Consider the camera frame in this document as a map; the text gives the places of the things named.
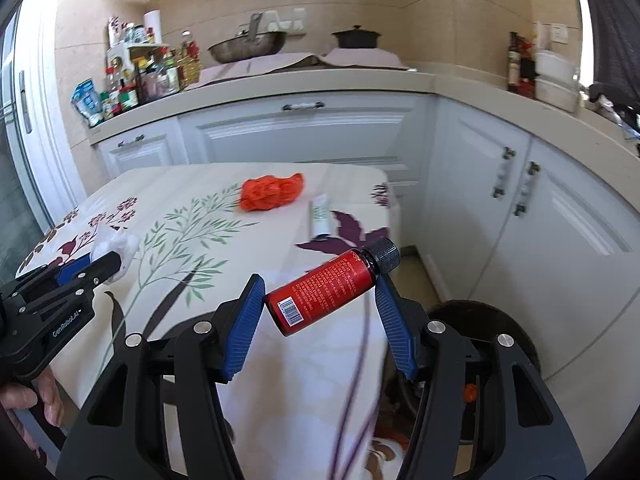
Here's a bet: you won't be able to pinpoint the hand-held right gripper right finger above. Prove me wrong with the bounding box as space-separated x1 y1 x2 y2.
375 277 588 480

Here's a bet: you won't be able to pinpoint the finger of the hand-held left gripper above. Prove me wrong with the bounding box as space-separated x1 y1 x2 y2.
0 254 94 312
10 251 123 322

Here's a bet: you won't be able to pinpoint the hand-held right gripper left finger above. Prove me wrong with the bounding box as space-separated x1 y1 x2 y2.
60 274 266 480

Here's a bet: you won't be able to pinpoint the white tissue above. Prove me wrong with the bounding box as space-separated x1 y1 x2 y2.
92 227 138 283

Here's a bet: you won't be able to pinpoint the red label bottle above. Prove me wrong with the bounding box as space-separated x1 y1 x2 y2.
264 237 401 337

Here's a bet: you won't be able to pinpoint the dark round trash bin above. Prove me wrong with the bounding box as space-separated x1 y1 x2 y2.
382 299 543 480

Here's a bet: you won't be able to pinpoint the person's left hand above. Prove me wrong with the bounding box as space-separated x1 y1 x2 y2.
0 367 64 461

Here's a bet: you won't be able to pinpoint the white-framed glass door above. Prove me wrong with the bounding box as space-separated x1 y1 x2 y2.
0 0 76 271

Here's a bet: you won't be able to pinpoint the floral tablecloth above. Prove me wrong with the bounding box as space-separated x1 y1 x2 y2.
15 162 401 480

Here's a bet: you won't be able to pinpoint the small white tube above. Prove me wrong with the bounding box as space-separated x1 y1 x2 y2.
310 195 332 239

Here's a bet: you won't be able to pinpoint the blue snack bag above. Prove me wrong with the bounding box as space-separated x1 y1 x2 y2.
71 79 105 126

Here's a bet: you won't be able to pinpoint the row of condiment bottles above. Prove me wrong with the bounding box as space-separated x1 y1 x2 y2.
102 16 201 121

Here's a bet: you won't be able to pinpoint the white kitchen cabinets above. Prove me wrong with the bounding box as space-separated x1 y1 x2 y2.
95 91 640 381

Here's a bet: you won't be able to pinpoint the paper towel roll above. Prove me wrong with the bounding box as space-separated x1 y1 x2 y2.
144 10 163 45

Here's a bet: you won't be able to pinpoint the metal wok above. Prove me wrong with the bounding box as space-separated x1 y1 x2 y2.
207 30 287 64

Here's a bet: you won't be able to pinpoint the beige stove cover cloth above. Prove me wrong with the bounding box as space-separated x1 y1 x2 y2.
199 49 408 92

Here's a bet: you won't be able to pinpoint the white lidded container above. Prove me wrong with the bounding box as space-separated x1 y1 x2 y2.
535 76 581 112
534 50 576 81

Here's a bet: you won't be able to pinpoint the red-topped dark bottle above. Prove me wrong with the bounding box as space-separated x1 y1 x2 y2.
520 40 537 97

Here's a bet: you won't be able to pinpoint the dark wine bottle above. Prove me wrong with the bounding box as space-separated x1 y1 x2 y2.
507 31 522 93

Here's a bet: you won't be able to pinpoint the black cooking pot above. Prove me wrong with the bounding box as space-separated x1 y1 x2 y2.
331 25 383 50

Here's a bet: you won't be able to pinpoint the dark grey hanging cloth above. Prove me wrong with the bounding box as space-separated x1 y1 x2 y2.
575 0 640 91

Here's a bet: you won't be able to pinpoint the cabinet door handle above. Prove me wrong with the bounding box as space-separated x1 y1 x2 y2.
492 147 516 198
514 161 541 217

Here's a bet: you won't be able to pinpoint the white wall outlet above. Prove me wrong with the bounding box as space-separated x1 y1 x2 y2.
265 8 307 37

